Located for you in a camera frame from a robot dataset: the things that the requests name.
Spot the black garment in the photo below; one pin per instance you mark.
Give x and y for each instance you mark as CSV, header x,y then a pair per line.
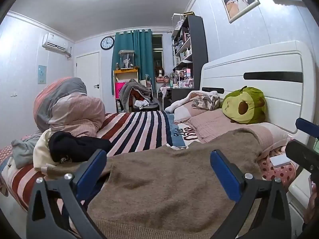
x,y
77,144

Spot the wig on mannequin head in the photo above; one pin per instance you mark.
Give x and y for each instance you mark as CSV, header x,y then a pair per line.
x,y
159,71

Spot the pink bag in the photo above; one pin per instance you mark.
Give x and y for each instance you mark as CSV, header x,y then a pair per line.
x,y
120,88

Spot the yellow shelf unit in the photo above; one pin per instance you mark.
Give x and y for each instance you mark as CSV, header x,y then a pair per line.
x,y
125,71

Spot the white bedside table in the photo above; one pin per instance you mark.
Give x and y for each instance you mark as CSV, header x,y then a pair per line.
x,y
297,199

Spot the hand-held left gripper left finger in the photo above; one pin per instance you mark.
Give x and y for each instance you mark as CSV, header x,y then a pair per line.
x,y
92,169

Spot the leaf patterned cloth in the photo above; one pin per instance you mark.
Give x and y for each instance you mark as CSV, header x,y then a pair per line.
x,y
208,102

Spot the pink and grey duvet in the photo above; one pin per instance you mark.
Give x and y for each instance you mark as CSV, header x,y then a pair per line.
x,y
67,104

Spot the white fluffy blanket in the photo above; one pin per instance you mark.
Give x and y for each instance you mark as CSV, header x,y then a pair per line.
x,y
179,102

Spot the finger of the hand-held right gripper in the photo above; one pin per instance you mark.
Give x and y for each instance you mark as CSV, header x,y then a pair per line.
x,y
302,155
307,126

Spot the white bed headboard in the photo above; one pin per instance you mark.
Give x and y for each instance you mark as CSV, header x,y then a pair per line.
x,y
254,64

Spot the small white box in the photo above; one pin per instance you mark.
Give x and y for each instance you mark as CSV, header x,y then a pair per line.
x,y
280,160

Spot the avocado plush toy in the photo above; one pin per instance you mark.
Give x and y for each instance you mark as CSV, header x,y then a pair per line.
x,y
244,105

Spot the black chair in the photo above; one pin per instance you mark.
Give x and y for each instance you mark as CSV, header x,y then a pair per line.
x,y
149,107

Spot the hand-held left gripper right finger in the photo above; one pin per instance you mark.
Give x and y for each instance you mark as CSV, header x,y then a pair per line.
x,y
224,174

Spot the white air conditioner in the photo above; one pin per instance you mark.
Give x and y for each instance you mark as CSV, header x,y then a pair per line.
x,y
55,42

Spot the clear display case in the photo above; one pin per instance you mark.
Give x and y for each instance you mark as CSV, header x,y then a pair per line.
x,y
177,22

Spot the glass display box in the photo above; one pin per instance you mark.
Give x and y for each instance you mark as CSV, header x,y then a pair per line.
x,y
126,59

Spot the white door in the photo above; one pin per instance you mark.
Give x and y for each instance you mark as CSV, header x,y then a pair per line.
x,y
87,72

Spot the person's right hand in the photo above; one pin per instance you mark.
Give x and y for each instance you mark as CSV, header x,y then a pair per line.
x,y
312,209

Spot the polka dot cloth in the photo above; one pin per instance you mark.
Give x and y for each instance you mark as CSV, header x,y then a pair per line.
x,y
276,173

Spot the pink checked pillow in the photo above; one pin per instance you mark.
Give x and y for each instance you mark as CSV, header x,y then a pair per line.
x,y
183,110

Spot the dark bookshelf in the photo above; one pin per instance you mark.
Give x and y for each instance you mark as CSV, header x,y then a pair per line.
x,y
198,42

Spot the framed wall picture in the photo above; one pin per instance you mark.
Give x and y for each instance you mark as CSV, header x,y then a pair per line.
x,y
240,1

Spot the window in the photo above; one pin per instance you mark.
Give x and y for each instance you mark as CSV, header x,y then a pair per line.
x,y
157,52

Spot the light blue wall poster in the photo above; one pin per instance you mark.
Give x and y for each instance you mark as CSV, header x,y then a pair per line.
x,y
42,74

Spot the cream garment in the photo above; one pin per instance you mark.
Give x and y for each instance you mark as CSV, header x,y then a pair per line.
x,y
41,151

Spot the grey-green garment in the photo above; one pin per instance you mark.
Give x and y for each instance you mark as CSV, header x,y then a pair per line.
x,y
23,151

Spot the striped bed sheet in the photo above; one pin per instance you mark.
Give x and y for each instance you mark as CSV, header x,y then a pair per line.
x,y
139,129

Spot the teal curtain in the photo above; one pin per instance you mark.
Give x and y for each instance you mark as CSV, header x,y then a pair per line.
x,y
139,54

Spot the brown knitted sweater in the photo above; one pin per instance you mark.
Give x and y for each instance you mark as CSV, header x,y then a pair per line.
x,y
162,179

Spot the pile of clothes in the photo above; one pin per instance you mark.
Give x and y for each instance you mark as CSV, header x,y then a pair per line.
x,y
135,89

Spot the round wall clock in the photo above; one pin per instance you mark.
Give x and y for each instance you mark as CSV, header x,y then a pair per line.
x,y
107,42

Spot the dark cluttered desk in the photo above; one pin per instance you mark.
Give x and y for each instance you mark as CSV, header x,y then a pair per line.
x,y
179,94

